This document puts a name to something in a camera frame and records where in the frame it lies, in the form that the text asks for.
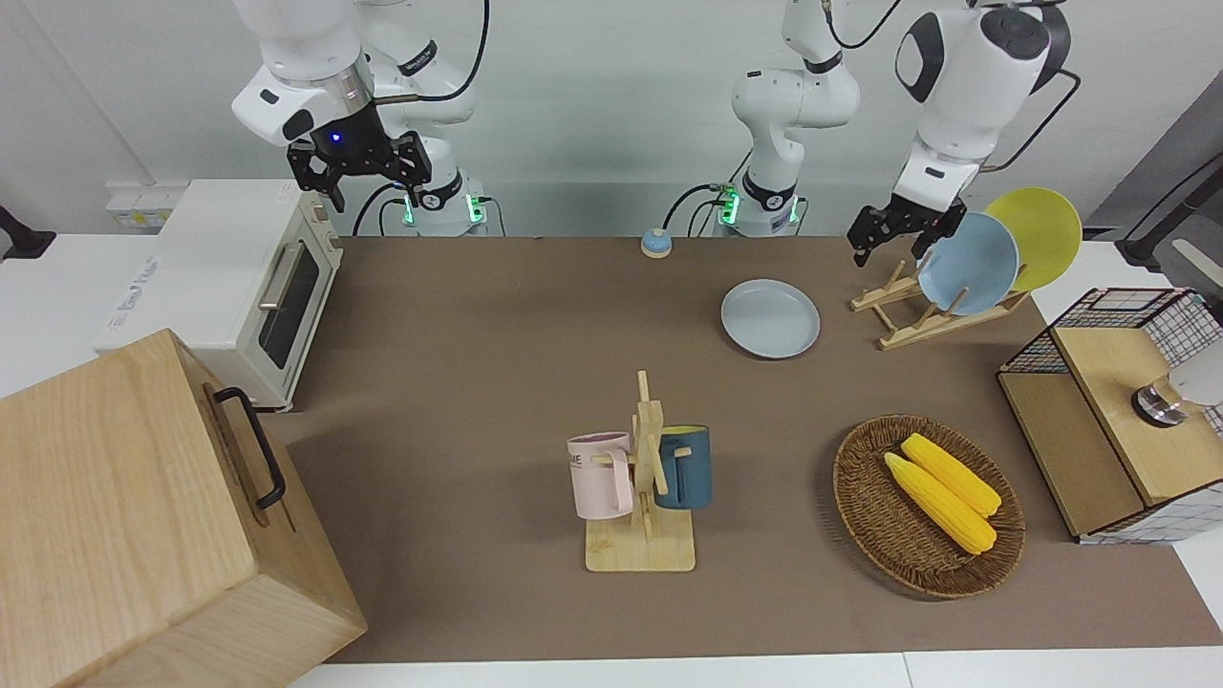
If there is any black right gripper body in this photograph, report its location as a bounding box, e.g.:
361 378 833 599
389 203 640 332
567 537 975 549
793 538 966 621
286 96 431 189

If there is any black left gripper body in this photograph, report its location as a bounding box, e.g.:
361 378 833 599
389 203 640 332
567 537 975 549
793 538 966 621
848 196 967 242

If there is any gray plate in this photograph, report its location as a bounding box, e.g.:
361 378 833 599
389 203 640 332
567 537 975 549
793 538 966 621
720 278 822 360

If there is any blue plate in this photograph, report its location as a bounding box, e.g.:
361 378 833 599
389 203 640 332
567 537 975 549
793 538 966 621
915 211 1020 317

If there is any wooden plate rack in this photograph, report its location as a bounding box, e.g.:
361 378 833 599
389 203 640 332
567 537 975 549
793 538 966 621
849 260 1031 352

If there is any yellow plate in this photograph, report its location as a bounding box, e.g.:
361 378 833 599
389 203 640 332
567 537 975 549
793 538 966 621
984 187 1084 293

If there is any wooden mug rack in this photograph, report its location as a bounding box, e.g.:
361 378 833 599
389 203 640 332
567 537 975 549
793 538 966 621
585 370 697 573

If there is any white toaster oven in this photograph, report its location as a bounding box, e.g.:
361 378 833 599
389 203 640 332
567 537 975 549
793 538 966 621
93 179 344 414

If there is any brown table mat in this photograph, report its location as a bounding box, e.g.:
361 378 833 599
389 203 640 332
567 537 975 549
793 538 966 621
263 234 1223 665

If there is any yellow corn cob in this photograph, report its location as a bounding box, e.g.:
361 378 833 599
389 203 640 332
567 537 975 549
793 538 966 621
901 433 1003 519
883 451 998 556

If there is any brown wicker basket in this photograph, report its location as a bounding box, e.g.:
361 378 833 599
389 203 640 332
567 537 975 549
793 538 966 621
833 413 1027 600

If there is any dark blue mug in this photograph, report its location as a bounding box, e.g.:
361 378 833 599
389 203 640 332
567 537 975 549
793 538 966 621
654 425 714 510

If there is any white silver-tipped device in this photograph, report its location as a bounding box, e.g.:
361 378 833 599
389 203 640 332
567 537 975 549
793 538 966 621
1130 339 1223 429

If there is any pink mug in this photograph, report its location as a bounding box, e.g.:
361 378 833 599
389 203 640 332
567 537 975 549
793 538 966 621
567 432 636 521

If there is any light wooden box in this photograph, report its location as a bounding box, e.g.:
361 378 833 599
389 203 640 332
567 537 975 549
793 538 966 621
0 328 369 688

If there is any black base cable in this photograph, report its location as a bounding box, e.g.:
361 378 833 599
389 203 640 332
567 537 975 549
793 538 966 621
662 148 756 238
352 182 414 238

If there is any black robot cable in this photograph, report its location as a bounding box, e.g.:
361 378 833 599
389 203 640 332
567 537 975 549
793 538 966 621
979 67 1083 175
375 0 491 104
824 0 904 51

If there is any wood and wire shelf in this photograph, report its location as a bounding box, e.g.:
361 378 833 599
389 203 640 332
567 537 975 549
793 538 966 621
996 287 1223 548

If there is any black box handle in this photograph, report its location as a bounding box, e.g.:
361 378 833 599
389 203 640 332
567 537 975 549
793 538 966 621
212 386 288 510

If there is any black clamp mount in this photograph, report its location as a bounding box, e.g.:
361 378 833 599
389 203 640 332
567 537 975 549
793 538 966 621
0 205 56 262

